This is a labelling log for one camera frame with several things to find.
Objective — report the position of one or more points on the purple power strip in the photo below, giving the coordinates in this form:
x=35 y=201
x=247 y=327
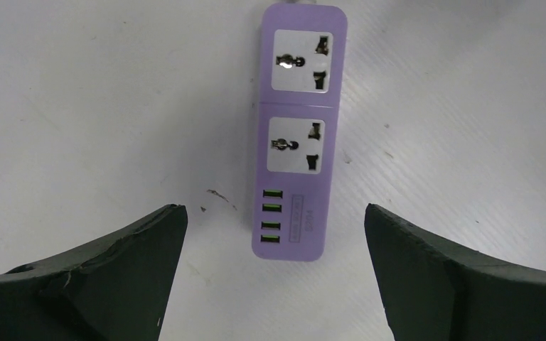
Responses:
x=302 y=55

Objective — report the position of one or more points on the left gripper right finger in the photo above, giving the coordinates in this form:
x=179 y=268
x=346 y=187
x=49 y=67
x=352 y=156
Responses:
x=432 y=288

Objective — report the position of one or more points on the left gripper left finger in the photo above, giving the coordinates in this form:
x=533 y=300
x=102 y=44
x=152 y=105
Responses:
x=115 y=287

